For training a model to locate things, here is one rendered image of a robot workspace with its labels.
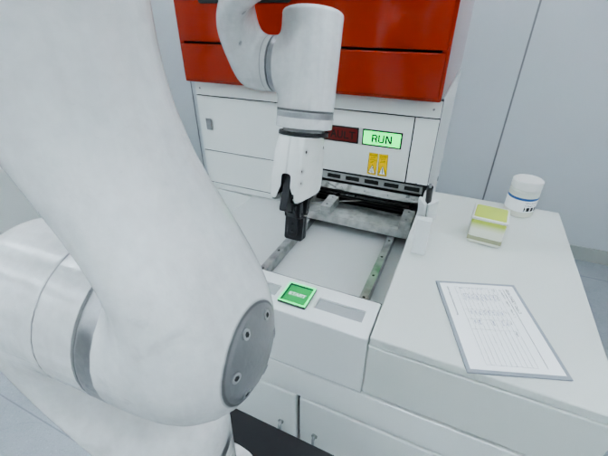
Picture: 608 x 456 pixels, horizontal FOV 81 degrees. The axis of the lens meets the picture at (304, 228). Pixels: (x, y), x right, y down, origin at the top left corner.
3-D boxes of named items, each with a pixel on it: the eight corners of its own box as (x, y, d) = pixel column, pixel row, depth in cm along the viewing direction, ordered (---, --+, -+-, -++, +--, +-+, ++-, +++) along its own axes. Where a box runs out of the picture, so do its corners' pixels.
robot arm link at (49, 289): (183, 533, 30) (106, 334, 17) (29, 448, 35) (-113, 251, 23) (251, 406, 40) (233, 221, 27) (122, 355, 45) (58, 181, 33)
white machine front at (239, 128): (213, 184, 145) (198, 79, 124) (419, 226, 116) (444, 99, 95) (209, 187, 142) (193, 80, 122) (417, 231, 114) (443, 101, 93)
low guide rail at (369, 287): (393, 229, 115) (394, 221, 113) (399, 231, 114) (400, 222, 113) (342, 340, 76) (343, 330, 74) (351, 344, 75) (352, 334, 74)
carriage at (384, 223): (304, 204, 123) (305, 197, 121) (413, 227, 110) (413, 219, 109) (294, 214, 117) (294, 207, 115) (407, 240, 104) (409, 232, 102)
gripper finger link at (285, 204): (291, 155, 53) (300, 175, 58) (272, 200, 51) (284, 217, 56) (299, 156, 53) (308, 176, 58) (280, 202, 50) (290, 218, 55)
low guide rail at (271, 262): (316, 213, 124) (316, 204, 123) (320, 213, 124) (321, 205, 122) (235, 304, 86) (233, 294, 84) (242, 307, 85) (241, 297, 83)
